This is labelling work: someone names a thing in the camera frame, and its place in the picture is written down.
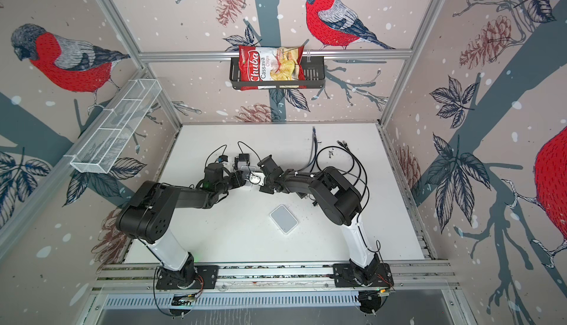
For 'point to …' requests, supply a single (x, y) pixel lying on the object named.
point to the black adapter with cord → (242, 157)
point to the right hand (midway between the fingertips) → (260, 181)
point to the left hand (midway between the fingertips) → (244, 174)
